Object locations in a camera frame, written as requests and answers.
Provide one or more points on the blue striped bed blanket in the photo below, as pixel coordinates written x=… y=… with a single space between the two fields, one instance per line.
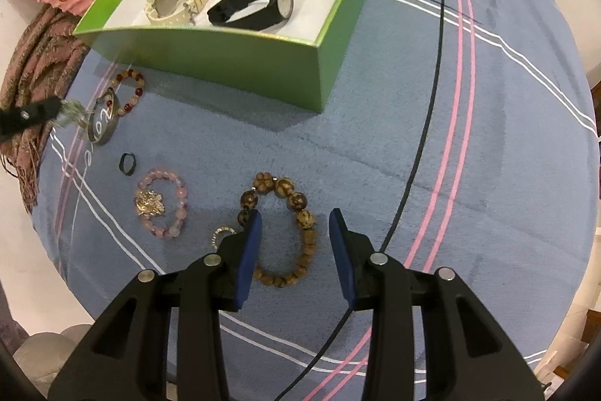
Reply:
x=458 y=133

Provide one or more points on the silver bangle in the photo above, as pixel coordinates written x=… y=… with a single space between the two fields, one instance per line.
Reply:
x=103 y=118

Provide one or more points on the pink bead bracelet gold charm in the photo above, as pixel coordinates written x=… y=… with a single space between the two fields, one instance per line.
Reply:
x=161 y=200

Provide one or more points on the brown fringed scarf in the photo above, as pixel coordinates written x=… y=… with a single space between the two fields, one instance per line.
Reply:
x=44 y=63

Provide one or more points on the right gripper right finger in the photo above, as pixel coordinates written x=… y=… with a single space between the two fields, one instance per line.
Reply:
x=468 y=354

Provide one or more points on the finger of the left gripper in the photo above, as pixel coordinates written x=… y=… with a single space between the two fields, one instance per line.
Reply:
x=18 y=119

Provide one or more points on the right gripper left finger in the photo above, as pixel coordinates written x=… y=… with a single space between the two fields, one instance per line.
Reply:
x=124 y=354

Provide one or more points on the black wristwatch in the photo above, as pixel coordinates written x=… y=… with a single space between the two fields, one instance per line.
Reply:
x=254 y=15

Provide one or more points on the silver sparkly jewelry piece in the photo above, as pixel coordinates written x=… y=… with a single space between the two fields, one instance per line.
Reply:
x=72 y=112

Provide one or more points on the cream white wristwatch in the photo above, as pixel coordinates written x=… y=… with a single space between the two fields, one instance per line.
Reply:
x=173 y=12

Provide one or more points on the grey plush object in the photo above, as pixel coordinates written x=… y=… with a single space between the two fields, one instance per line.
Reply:
x=42 y=356

